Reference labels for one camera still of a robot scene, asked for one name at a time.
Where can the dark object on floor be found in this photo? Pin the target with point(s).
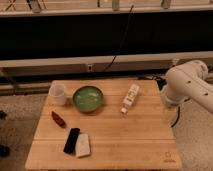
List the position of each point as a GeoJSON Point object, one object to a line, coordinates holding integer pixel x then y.
{"type": "Point", "coordinates": [2, 115]}

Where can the black object on floor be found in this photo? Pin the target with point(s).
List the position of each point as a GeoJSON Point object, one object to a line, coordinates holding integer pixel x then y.
{"type": "Point", "coordinates": [4, 151]}

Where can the green ceramic bowl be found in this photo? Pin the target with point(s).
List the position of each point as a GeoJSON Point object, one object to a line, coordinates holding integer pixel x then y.
{"type": "Point", "coordinates": [88, 99]}

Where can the white rectangular block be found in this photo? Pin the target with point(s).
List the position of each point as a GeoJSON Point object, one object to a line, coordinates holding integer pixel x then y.
{"type": "Point", "coordinates": [82, 147]}

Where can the translucent white plastic cup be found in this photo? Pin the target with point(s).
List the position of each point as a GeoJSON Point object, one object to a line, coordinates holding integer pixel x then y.
{"type": "Point", "coordinates": [57, 93]}

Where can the dark red oblong object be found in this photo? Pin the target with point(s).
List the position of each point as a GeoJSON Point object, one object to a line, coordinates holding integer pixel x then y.
{"type": "Point", "coordinates": [58, 120]}

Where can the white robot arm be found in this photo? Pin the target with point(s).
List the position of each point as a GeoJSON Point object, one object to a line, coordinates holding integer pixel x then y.
{"type": "Point", "coordinates": [188, 80]}

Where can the black rectangular block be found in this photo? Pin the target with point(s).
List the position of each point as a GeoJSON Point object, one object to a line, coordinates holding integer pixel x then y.
{"type": "Point", "coordinates": [71, 140]}

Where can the white plastic bottle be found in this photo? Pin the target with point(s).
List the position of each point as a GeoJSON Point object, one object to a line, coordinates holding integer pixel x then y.
{"type": "Point", "coordinates": [130, 98]}

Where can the white wall outlet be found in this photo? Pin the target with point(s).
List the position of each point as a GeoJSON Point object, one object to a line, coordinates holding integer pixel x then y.
{"type": "Point", "coordinates": [90, 68]}

